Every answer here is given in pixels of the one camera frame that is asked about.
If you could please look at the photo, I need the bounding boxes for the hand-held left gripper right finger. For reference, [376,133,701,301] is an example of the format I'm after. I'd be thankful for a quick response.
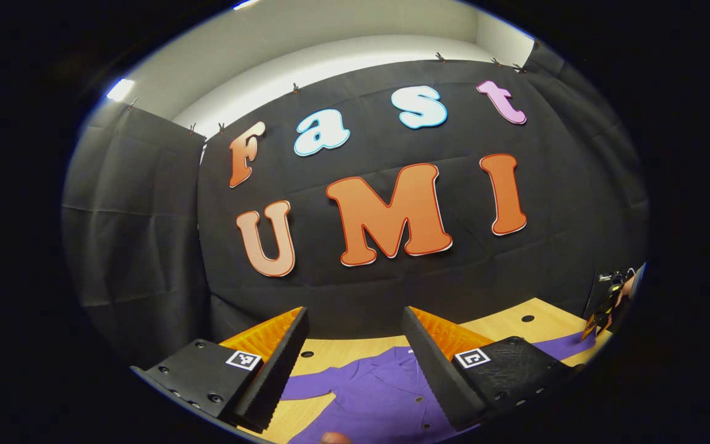
[401,306,584,432]

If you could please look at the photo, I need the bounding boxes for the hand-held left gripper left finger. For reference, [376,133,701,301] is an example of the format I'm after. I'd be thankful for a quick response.
[130,306,310,434]

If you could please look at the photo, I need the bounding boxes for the purple button shirt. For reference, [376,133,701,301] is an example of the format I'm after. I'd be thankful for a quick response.
[280,330,599,444]

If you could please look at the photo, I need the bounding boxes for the ceiling light strip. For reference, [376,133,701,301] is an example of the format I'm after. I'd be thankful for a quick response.
[107,78,136,103]

